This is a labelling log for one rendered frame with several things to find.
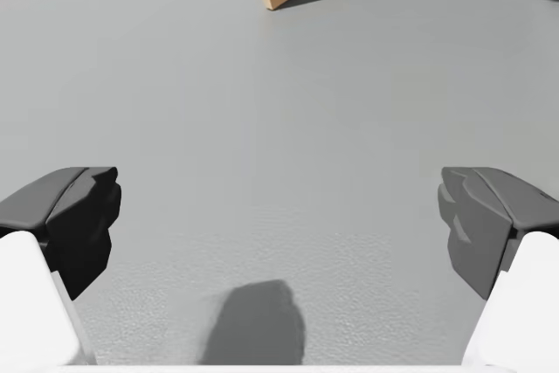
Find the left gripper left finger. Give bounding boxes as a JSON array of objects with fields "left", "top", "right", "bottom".
[{"left": 0, "top": 166, "right": 122, "bottom": 367}]

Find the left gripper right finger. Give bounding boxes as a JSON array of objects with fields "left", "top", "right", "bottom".
[{"left": 437, "top": 166, "right": 559, "bottom": 367}]

